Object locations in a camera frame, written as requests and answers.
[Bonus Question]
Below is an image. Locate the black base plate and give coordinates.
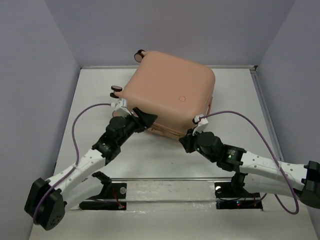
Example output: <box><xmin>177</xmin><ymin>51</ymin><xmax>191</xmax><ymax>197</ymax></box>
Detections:
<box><xmin>78</xmin><ymin>182</ymin><xmax>127</xmax><ymax>211</ymax></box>
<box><xmin>214</xmin><ymin>182</ymin><xmax>263</xmax><ymax>210</ymax></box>

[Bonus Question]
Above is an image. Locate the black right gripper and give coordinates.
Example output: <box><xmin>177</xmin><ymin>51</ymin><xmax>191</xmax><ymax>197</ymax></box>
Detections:
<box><xmin>177</xmin><ymin>126</ymin><xmax>217</xmax><ymax>163</ymax></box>

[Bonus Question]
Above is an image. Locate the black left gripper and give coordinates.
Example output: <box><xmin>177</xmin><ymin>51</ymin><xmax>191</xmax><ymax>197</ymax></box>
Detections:
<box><xmin>117</xmin><ymin>107</ymin><xmax>157</xmax><ymax>146</ymax></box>

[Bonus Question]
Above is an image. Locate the pink hard-shell suitcase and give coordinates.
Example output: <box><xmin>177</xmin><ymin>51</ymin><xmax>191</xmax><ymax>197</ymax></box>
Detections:
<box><xmin>110</xmin><ymin>49</ymin><xmax>216</xmax><ymax>140</ymax></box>

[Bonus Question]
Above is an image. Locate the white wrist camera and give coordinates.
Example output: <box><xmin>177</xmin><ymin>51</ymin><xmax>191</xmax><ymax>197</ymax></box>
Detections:
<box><xmin>110</xmin><ymin>98</ymin><xmax>131</xmax><ymax>117</ymax></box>
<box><xmin>192</xmin><ymin>114</ymin><xmax>209</xmax><ymax>136</ymax></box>

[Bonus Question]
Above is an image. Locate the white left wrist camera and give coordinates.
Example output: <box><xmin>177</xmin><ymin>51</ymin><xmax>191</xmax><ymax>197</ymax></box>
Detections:
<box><xmin>110</xmin><ymin>98</ymin><xmax>131</xmax><ymax>117</ymax></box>

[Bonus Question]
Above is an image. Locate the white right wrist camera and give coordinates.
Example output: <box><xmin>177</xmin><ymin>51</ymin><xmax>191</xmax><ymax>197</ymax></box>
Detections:
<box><xmin>192</xmin><ymin>114</ymin><xmax>209</xmax><ymax>136</ymax></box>

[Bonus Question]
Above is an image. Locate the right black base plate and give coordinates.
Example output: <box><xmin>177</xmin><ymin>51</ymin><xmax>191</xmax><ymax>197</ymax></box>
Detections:
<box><xmin>214</xmin><ymin>182</ymin><xmax>263</xmax><ymax>210</ymax></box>

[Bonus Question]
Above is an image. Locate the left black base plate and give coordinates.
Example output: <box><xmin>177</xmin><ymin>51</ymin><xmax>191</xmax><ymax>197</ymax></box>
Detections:
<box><xmin>78</xmin><ymin>182</ymin><xmax>127</xmax><ymax>211</ymax></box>

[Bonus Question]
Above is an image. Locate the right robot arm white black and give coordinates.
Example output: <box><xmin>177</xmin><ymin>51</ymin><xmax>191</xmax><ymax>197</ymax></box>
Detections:
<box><xmin>179</xmin><ymin>129</ymin><xmax>320</xmax><ymax>209</ymax></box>

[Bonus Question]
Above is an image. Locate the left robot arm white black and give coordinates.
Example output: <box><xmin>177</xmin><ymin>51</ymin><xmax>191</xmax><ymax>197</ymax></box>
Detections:
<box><xmin>24</xmin><ymin>107</ymin><xmax>158</xmax><ymax>231</ymax></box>

